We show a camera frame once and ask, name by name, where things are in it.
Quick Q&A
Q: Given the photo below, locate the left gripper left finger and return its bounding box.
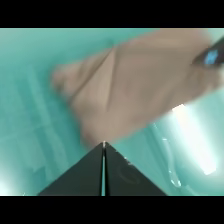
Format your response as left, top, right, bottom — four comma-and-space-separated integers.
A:
37, 142, 104, 197

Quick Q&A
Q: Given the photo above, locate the brown T-shirt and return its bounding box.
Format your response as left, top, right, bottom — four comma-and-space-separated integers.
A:
50, 28, 224, 148

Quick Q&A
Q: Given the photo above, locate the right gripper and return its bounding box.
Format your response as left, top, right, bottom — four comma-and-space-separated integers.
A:
192, 34, 224, 69

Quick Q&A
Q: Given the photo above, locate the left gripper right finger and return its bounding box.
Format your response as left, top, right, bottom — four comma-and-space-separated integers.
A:
104, 142, 168, 197

